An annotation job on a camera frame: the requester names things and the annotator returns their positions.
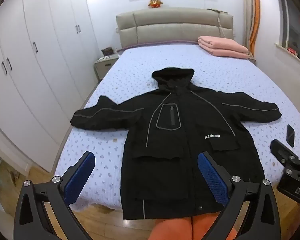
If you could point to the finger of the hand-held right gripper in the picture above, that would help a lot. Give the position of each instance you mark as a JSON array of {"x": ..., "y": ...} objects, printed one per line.
[
  {"x": 282, "y": 152},
  {"x": 290, "y": 135}
]

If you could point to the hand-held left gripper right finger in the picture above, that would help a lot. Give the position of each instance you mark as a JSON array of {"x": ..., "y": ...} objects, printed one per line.
[{"x": 212, "y": 177}]

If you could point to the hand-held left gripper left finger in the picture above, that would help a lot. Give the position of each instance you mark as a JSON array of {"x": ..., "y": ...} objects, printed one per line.
[{"x": 81, "y": 175}]

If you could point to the black hooded jacket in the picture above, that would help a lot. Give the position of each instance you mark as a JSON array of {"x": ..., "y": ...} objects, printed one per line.
[{"x": 185, "y": 135}]

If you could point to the person's orange pants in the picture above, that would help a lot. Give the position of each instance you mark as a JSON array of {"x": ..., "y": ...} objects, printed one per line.
[{"x": 175, "y": 228}]

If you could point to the small red box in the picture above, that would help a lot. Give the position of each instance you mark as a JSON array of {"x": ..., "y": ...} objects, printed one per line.
[{"x": 292, "y": 50}]

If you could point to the bed with lilac bedspread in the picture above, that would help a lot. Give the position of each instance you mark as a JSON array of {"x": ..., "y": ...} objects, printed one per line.
[{"x": 130, "y": 80}]

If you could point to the beige nightstand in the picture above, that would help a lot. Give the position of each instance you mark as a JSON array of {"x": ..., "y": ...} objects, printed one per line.
[{"x": 103, "y": 66}]

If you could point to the folded pink blanket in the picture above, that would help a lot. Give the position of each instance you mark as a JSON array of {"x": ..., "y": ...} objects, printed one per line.
[{"x": 222, "y": 46}]

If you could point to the window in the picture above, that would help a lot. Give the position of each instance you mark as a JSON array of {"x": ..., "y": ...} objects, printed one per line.
[{"x": 296, "y": 17}]

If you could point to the white wardrobe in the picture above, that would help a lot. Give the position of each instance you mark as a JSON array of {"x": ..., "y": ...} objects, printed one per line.
[{"x": 35, "y": 62}]

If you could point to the beige and orange curtain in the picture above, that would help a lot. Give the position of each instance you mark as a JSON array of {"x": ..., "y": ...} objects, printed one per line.
[{"x": 252, "y": 17}]

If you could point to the dark patterned box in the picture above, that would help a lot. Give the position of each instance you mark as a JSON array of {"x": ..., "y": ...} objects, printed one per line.
[{"x": 107, "y": 51}]

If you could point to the beige padded headboard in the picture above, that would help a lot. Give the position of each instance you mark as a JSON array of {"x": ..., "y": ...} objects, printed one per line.
[{"x": 170, "y": 27}]

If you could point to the orange plush toy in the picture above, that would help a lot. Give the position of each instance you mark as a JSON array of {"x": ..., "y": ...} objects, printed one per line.
[{"x": 155, "y": 3}]

